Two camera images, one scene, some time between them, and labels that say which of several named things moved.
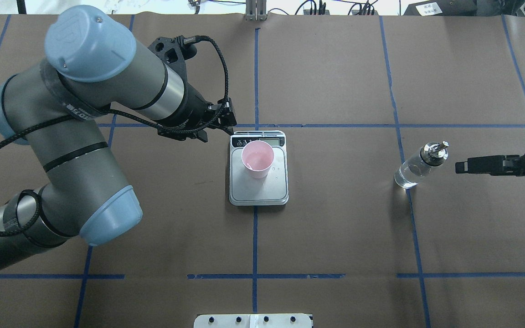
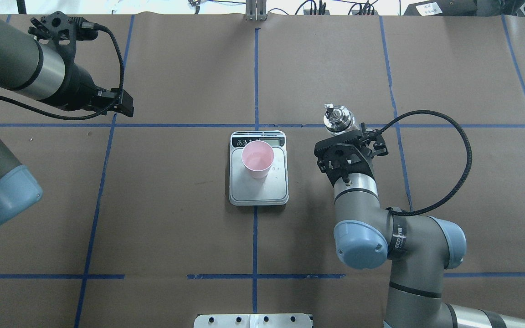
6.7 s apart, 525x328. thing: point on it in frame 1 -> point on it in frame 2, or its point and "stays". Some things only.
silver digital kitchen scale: [272, 190] stays
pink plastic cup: [257, 156] stays
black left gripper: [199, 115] -> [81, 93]
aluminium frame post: [255, 11] stays
